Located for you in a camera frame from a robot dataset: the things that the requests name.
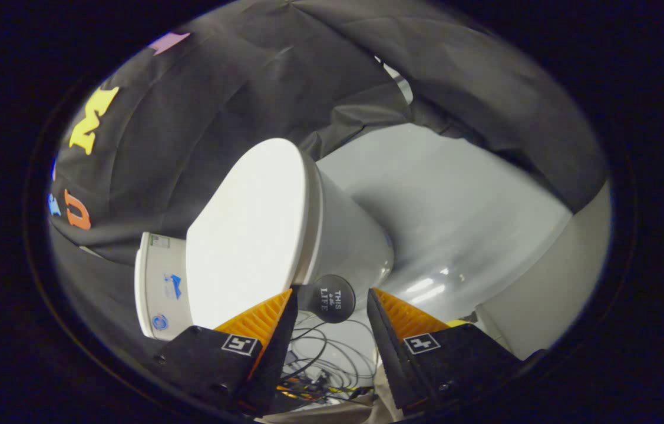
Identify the black backdrop cloth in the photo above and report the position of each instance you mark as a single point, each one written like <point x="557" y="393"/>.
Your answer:
<point x="190" y="118"/>

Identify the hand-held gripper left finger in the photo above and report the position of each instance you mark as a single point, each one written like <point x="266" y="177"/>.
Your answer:
<point x="276" y="353"/>

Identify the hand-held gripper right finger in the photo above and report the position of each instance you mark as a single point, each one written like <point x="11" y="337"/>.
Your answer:
<point x="390" y="353"/>

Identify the white toilet lid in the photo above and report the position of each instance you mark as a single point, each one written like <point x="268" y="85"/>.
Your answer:
<point x="249" y="235"/>

